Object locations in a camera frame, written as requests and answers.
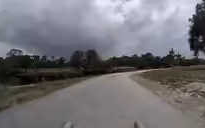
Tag robot's own part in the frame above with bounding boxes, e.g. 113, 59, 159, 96
63, 121, 74, 128
133, 120, 145, 128

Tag bare sandy ground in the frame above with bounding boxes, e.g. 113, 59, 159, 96
129, 65, 205, 128

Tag dark bushes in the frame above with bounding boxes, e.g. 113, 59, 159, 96
69, 49, 112, 76

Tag dry grass verge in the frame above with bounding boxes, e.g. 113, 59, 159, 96
0, 67, 91, 115

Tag row of distant trees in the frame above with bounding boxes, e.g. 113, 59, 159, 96
0, 47, 205, 73

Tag tall dark tree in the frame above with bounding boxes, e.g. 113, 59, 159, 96
187, 0, 205, 61

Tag grey asphalt road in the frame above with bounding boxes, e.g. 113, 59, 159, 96
0, 68, 204, 128

